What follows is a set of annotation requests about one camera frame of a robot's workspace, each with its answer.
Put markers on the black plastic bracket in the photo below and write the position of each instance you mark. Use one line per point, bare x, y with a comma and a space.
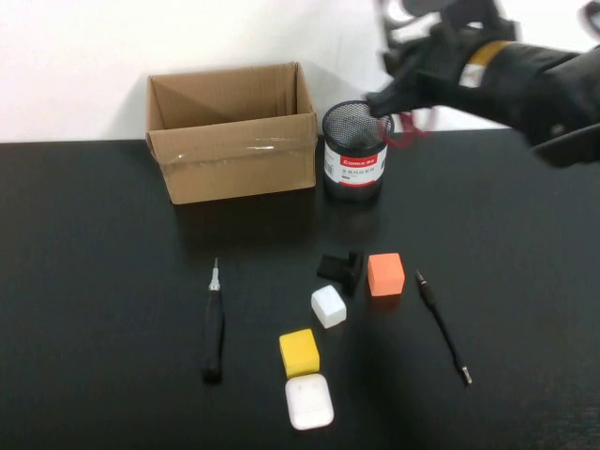
328, 267

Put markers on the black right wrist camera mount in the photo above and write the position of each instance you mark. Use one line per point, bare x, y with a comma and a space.
469, 11

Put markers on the small white cube block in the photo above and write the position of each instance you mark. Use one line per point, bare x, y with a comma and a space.
328, 307

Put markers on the open brown cardboard box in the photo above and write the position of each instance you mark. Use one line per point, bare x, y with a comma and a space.
234, 164

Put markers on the yellow cube block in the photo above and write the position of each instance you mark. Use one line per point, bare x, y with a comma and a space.
300, 351

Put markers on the large white rounded block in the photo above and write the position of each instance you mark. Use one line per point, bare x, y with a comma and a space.
309, 403

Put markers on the black mesh pen holder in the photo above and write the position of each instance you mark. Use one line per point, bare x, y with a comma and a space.
356, 187

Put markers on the orange cube block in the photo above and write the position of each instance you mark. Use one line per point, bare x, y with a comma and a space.
386, 276

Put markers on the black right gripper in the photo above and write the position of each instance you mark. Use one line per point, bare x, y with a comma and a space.
436, 61

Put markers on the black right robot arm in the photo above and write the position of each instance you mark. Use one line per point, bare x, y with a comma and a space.
539, 79

